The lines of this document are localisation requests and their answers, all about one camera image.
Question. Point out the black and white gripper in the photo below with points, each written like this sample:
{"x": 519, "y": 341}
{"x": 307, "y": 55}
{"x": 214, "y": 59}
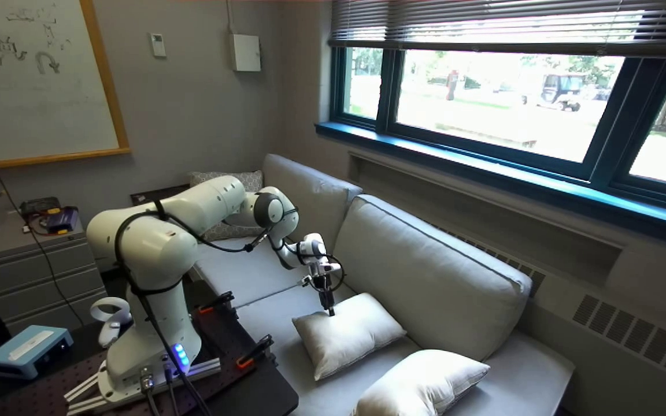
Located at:
{"x": 324, "y": 276}

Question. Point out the white cushion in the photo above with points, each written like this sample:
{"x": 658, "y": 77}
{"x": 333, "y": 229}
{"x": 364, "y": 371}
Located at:
{"x": 421, "y": 385}
{"x": 349, "y": 334}

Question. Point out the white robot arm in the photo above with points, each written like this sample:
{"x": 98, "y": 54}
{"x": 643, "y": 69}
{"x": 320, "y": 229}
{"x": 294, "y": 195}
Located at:
{"x": 156, "y": 246}

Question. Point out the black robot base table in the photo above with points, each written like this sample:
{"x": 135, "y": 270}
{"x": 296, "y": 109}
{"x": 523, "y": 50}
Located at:
{"x": 228, "y": 392}

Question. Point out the grey fabric sofa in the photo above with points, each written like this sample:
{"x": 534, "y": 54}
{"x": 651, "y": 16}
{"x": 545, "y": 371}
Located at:
{"x": 445, "y": 291}

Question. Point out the white VR controller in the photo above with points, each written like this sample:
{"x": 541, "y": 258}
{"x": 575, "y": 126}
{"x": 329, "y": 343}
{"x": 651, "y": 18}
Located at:
{"x": 112, "y": 312}

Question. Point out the grey drawer cabinet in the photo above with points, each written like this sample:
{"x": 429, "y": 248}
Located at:
{"x": 44, "y": 278}

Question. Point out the light blue box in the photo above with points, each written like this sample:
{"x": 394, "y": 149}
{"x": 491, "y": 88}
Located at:
{"x": 30, "y": 350}

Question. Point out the blue framed window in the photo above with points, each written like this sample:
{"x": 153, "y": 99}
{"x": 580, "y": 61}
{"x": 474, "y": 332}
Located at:
{"x": 580, "y": 129}

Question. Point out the wood framed whiteboard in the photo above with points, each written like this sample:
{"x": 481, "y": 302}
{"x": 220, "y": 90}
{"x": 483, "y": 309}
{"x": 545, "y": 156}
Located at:
{"x": 55, "y": 90}

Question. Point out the dark window blinds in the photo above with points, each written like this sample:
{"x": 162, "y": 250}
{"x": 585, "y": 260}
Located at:
{"x": 504, "y": 25}

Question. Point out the orange handled clamp front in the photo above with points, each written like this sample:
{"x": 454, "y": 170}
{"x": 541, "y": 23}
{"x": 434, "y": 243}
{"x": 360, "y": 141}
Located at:
{"x": 249, "y": 358}

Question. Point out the orange handled clamp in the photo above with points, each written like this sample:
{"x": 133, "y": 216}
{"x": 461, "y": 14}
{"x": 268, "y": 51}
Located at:
{"x": 220, "y": 302}
{"x": 249, "y": 358}

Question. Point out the orange handled clamp rear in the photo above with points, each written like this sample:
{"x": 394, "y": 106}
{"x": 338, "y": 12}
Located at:
{"x": 220, "y": 302}

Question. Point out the white wall box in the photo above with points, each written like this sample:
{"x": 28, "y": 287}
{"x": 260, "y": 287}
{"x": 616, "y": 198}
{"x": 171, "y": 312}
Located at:
{"x": 245, "y": 54}

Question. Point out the white wall thermostat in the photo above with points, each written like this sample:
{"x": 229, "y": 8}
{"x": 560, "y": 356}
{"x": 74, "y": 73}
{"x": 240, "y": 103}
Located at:
{"x": 158, "y": 44}

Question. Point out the wall radiator grille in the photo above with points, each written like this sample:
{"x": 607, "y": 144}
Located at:
{"x": 592, "y": 328}

